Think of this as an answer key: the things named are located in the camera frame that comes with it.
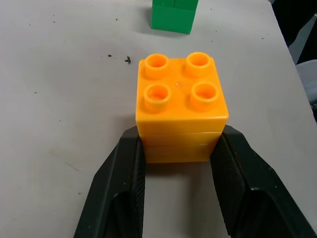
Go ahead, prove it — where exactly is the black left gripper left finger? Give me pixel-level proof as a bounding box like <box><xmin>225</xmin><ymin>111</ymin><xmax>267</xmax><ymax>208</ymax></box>
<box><xmin>73</xmin><ymin>125</ymin><xmax>146</xmax><ymax>238</ymax></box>

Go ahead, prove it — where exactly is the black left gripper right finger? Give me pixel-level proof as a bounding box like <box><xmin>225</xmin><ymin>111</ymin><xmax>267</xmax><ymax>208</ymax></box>
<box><xmin>210</xmin><ymin>124</ymin><xmax>317</xmax><ymax>238</ymax></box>

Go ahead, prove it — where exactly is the orange studded building block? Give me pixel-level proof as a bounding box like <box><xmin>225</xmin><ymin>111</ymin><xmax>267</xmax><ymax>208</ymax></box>
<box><xmin>135</xmin><ymin>51</ymin><xmax>229</xmax><ymax>164</ymax></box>

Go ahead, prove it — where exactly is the green building block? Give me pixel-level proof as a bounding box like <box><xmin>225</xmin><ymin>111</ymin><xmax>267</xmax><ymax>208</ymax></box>
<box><xmin>151</xmin><ymin>0</ymin><xmax>200</xmax><ymax>35</ymax></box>

